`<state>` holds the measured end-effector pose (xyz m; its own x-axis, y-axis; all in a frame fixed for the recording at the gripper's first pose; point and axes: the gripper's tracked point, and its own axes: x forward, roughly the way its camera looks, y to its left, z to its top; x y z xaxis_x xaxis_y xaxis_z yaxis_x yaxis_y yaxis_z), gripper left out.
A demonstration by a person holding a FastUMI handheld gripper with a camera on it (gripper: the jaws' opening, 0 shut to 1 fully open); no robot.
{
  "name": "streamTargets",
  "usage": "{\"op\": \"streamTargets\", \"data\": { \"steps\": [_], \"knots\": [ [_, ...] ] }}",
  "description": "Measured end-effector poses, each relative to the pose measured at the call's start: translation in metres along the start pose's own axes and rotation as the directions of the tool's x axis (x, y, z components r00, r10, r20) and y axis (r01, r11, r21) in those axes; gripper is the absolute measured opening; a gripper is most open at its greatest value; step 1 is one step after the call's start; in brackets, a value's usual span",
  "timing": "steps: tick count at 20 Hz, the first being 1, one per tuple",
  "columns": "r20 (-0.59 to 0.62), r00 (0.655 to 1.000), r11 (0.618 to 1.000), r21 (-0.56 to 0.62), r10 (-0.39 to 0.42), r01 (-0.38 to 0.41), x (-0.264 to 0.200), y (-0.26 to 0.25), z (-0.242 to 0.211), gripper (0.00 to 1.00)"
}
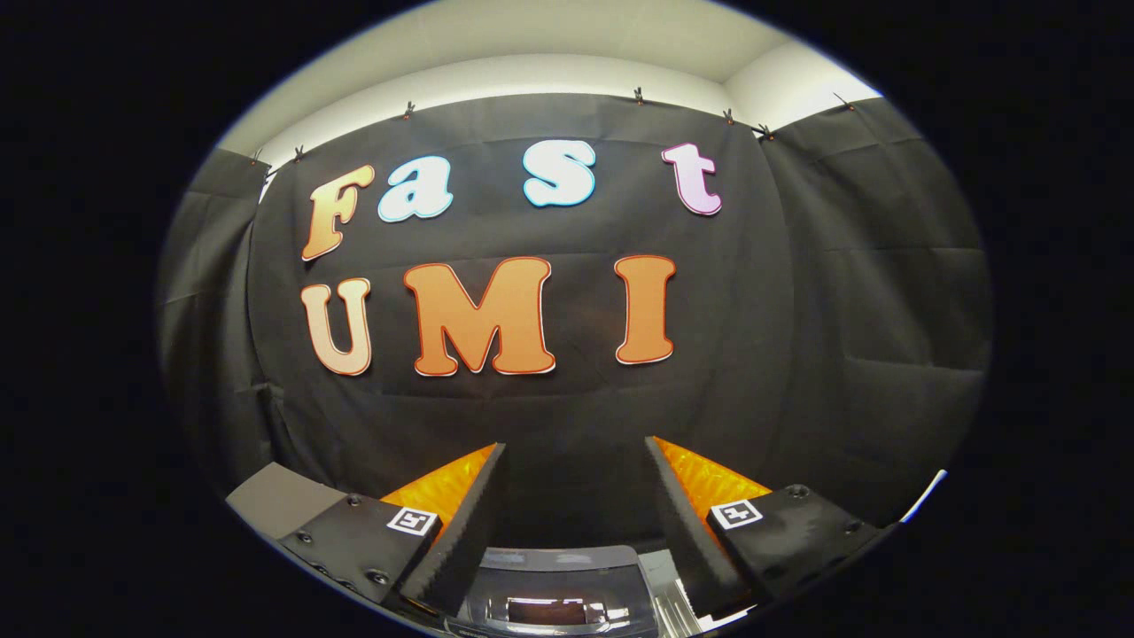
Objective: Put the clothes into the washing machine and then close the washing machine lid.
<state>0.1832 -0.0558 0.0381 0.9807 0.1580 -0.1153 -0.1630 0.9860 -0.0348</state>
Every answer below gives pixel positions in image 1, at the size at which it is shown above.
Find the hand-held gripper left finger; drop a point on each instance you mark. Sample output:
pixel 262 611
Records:
pixel 465 532

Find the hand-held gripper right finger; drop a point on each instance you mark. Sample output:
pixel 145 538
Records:
pixel 687 523

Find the row of small cloth clips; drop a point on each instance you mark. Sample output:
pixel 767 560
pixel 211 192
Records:
pixel 638 95

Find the black backdrop cloth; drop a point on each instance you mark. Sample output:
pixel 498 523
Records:
pixel 797 310

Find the grey mat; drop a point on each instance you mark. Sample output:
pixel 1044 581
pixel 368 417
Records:
pixel 279 496

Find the dark washing machine lid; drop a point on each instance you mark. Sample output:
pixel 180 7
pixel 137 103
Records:
pixel 558 580

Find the small grey washing machine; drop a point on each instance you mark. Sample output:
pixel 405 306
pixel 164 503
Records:
pixel 673 598

